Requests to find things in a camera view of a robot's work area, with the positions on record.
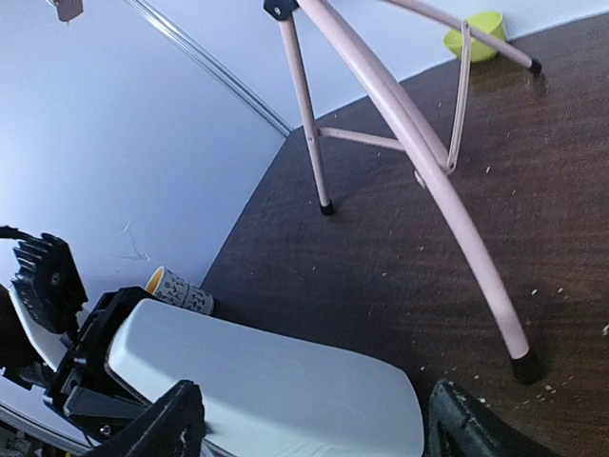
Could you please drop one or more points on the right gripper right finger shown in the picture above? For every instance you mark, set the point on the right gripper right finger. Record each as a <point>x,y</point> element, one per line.
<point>461,425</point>

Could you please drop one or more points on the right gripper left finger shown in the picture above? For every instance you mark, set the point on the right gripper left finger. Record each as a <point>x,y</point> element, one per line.
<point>172,426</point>

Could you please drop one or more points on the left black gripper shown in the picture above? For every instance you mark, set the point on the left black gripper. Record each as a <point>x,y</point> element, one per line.
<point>103,404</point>

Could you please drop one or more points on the white metronome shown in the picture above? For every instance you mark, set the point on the white metronome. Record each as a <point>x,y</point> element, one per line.
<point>267,394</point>

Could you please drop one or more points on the pink folding music stand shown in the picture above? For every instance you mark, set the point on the pink folding music stand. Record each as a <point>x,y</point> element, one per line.
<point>413,135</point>

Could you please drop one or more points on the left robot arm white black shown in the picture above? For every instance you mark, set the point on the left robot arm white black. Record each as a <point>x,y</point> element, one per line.
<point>22,403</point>

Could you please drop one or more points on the white patterned mug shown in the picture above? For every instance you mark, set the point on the white patterned mug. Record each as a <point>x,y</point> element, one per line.
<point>174,290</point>

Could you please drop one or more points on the left aluminium corner post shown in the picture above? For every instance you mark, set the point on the left aluminium corner post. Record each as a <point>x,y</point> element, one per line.
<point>209,63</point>

